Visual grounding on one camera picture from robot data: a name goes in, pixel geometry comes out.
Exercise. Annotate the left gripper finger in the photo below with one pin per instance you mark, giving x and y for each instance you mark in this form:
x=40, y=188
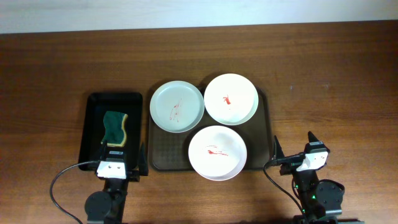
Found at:
x=102, y=150
x=142, y=162

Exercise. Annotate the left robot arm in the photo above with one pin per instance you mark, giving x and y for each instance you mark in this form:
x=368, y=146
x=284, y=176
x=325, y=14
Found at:
x=107, y=206

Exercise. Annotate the small black tray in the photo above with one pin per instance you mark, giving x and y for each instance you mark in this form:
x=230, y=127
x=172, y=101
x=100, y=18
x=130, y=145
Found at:
x=98, y=104

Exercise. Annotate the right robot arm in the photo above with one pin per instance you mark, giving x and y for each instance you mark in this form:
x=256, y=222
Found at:
x=319, y=199

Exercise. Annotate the pale green plate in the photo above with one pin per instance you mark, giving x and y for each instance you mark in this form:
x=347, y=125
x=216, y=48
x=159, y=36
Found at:
x=177, y=106

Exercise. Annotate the brown plastic serving tray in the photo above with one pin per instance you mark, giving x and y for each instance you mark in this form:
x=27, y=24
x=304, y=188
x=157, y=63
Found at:
x=169, y=151

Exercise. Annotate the green and yellow sponge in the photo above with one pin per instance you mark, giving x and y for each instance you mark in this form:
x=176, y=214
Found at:
x=115, y=131

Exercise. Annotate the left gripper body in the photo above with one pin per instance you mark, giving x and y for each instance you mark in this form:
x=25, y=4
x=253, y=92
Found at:
x=133, y=177

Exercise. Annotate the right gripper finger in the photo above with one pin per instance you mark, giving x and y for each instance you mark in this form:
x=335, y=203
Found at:
x=277, y=148
x=312, y=139

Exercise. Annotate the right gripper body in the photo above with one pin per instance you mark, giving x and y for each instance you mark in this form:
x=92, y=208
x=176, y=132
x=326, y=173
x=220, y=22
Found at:
x=287, y=168

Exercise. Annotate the white plate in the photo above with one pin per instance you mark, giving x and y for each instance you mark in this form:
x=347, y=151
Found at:
x=231, y=99
x=217, y=153

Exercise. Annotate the white plate front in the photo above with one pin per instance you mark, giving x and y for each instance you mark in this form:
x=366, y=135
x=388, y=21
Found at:
x=217, y=153

